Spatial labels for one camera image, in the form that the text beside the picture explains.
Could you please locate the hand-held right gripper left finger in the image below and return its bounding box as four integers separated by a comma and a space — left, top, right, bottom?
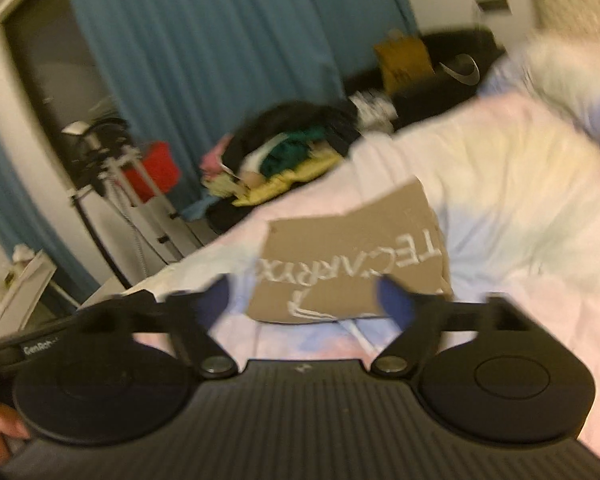
80, 277, 238, 380

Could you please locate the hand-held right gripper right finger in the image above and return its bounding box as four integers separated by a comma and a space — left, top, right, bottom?
370, 277, 527, 377

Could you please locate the tan printed shirt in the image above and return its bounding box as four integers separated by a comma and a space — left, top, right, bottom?
245, 176, 453, 323

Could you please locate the pile of mixed clothes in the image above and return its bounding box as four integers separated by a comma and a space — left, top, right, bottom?
200, 100, 398, 226

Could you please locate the white shelf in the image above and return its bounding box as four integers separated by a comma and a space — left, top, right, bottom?
0, 245, 81, 341

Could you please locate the white tripod stand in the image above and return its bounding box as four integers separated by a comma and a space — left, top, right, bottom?
62, 120, 206, 291

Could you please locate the red cloth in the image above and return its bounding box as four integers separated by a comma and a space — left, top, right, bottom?
122, 141, 182, 199

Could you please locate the pastel tie-dye blanket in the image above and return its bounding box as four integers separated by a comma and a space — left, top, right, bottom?
125, 95, 600, 466

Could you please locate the blue curtain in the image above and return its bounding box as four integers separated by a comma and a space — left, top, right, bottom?
0, 105, 83, 311
60, 0, 421, 211

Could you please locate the black bag white swoosh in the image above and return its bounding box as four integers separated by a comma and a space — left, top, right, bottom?
345, 27, 506, 132

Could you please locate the yellow-brown paper bag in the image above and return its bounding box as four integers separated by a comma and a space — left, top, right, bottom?
375, 30, 431, 94

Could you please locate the pastel tie-dye pillow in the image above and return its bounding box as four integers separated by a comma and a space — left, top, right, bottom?
477, 35, 600, 161

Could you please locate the wall outlet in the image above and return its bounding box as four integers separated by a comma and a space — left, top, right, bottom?
472, 0, 512, 15

